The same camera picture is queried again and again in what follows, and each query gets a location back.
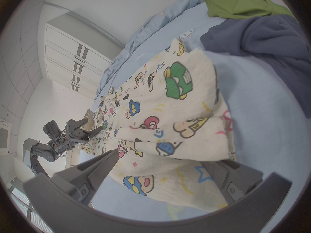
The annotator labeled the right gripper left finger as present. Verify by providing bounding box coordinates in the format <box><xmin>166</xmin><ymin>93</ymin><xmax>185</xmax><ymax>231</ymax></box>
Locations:
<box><xmin>50</xmin><ymin>150</ymin><xmax>120</xmax><ymax>206</ymax></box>

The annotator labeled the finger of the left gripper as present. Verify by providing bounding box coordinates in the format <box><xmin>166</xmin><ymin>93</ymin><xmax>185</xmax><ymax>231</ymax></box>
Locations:
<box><xmin>71</xmin><ymin>119</ymin><xmax>88</xmax><ymax>130</ymax></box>
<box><xmin>87</xmin><ymin>126</ymin><xmax>104</xmax><ymax>140</ymax></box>

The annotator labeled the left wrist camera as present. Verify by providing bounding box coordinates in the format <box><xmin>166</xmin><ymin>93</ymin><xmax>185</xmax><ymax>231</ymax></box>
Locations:
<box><xmin>43</xmin><ymin>121</ymin><xmax>60</xmax><ymax>136</ymax></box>

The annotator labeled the white wardrobe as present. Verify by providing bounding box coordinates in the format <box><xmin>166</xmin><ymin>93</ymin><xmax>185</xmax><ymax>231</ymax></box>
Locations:
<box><xmin>44</xmin><ymin>15</ymin><xmax>124</xmax><ymax>100</ymax></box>

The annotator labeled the bed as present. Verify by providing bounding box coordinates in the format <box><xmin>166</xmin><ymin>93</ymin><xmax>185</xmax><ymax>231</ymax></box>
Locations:
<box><xmin>91</xmin><ymin>0</ymin><xmax>311</xmax><ymax>224</ymax></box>

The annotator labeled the dark blue garment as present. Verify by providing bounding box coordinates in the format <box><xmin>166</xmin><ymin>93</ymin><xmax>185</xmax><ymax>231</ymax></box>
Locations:
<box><xmin>200</xmin><ymin>14</ymin><xmax>311</xmax><ymax>118</ymax></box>

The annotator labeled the green garment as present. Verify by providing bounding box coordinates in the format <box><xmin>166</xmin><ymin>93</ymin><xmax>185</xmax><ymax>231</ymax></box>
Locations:
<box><xmin>201</xmin><ymin>0</ymin><xmax>295</xmax><ymax>20</ymax></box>

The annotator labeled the ceiling air conditioner vent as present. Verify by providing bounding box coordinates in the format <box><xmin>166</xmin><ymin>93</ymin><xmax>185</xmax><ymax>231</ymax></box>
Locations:
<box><xmin>0</xmin><ymin>120</ymin><xmax>11</xmax><ymax>155</ymax></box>

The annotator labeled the pale blue quilt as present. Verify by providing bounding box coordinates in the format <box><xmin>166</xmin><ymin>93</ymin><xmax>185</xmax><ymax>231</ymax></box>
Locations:
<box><xmin>96</xmin><ymin>0</ymin><xmax>204</xmax><ymax>99</ymax></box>

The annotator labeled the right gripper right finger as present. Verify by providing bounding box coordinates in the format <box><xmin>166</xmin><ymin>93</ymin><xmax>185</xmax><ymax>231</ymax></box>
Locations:
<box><xmin>202</xmin><ymin>160</ymin><xmax>264</xmax><ymax>204</ymax></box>

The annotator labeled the round woven basket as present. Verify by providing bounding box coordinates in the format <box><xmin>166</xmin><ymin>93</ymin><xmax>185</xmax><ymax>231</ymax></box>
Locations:
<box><xmin>84</xmin><ymin>108</ymin><xmax>98</xmax><ymax>128</ymax></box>

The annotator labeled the white printed pyjama top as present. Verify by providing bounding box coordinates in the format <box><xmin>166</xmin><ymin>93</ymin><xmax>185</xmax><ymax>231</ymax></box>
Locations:
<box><xmin>84</xmin><ymin>38</ymin><xmax>237</xmax><ymax>212</ymax></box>

